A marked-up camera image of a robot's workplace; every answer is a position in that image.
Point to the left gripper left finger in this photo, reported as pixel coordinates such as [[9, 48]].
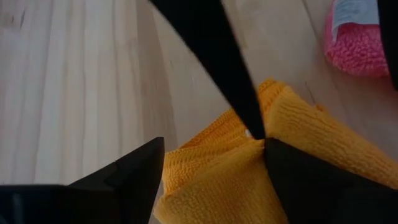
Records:
[[140, 174]]

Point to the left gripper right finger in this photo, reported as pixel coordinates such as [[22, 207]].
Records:
[[298, 180]]

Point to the pink microfiber towel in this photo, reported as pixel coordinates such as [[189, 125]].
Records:
[[357, 53]]

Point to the orange microfiber towel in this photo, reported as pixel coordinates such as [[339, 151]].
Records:
[[217, 186]]

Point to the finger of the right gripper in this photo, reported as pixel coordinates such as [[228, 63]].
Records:
[[391, 31], [211, 40]]

